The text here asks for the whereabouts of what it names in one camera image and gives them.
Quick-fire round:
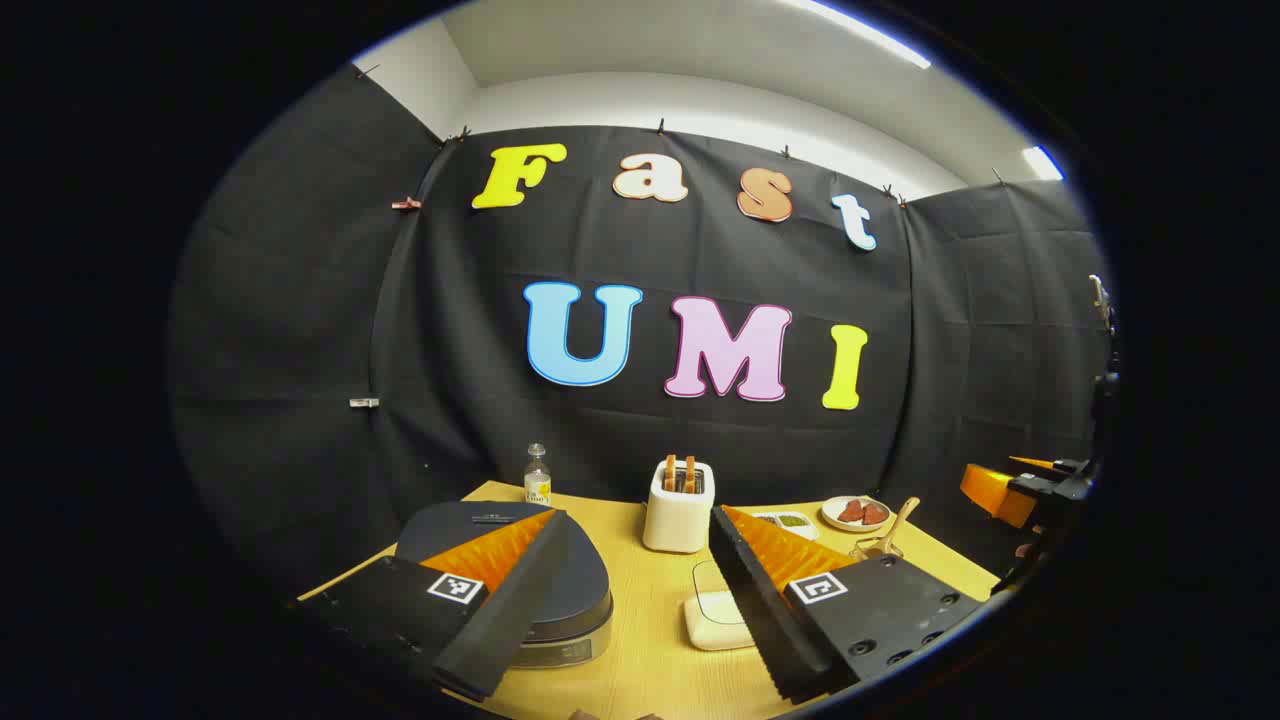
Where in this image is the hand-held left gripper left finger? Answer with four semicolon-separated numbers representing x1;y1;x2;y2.
295;508;571;701

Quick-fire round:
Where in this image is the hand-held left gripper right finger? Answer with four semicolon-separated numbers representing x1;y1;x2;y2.
708;505;986;706

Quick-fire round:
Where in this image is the dark grey rice cooker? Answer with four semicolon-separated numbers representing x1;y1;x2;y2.
395;500;613;669

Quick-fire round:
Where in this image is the white divided dish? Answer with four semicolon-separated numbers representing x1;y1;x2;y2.
752;511;821;542

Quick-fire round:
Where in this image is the white round plate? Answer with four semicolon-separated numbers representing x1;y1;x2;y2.
820;496;893;533

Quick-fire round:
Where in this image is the white toaster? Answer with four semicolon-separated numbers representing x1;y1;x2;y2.
642;458;717;554

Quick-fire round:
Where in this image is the long ceiling light strip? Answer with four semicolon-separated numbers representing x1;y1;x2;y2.
790;0;931;69

